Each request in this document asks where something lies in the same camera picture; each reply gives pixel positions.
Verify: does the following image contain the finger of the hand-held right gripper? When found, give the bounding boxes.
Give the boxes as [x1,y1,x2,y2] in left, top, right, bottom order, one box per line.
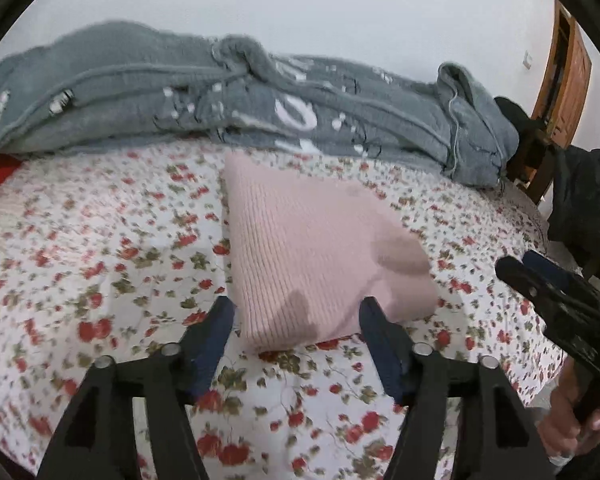
[522,249,586,296]
[495,255,562,314]

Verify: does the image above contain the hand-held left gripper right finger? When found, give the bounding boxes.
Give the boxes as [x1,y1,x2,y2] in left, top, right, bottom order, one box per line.
[358,297,553,480]

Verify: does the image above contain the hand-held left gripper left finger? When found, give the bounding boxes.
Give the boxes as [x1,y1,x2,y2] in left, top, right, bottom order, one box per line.
[37,296,236,480]

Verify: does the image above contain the pink knit sweater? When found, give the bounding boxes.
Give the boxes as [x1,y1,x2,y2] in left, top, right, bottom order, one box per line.
[220,152,439,354]

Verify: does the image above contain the person's right hand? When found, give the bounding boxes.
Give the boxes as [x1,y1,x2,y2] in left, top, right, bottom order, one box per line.
[536,364,600,467]

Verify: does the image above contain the black jacket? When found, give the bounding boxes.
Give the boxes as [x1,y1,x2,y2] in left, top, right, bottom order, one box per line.
[547,147,600,272]

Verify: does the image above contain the wooden chair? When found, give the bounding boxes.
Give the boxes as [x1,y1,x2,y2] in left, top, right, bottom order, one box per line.
[505,126,557,207]

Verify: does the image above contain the floral bed sheet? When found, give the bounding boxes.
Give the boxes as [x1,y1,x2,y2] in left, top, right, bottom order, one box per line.
[0,137,567,480]

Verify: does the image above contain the dark cloth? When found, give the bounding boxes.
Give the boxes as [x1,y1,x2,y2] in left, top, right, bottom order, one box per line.
[494,96,532,133]

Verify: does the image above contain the wooden door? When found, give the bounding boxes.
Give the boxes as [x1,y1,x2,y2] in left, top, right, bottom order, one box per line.
[531,0,594,148]

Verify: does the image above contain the grey fleece blanket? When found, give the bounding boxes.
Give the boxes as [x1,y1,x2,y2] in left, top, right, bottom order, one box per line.
[0,20,521,190]

